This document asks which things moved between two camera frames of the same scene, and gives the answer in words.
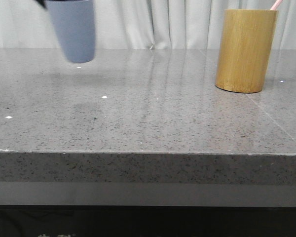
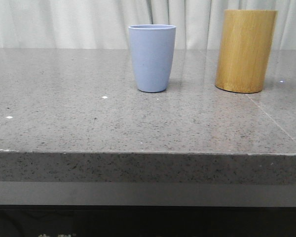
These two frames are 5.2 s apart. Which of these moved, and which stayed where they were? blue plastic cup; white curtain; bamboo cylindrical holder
Moved: blue plastic cup
Stayed: white curtain; bamboo cylindrical holder
